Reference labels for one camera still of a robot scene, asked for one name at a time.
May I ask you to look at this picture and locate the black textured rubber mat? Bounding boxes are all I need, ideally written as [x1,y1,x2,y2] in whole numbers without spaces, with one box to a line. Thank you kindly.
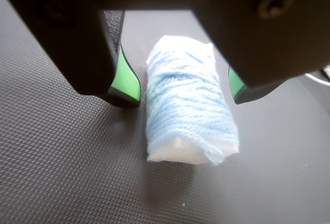
[0,0,330,224]

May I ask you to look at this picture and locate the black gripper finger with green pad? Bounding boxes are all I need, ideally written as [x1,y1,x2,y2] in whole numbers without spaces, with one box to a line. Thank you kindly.
[185,0,330,105]
[0,0,142,108]

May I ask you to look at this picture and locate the white cable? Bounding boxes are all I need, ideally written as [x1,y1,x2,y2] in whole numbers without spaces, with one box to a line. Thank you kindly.
[303,71,330,84]

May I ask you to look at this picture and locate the blue yarn wrapped block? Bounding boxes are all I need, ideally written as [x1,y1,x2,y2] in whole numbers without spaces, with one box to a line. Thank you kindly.
[145,35,240,167]

